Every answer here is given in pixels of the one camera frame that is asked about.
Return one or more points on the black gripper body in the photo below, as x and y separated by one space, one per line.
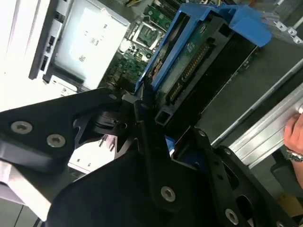
106 203

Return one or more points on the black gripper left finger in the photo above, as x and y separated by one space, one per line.
47 123

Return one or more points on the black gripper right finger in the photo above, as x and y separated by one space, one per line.
236 189

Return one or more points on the hard disk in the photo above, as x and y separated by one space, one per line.
189 59

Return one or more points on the person's hand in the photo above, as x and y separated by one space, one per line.
296 134

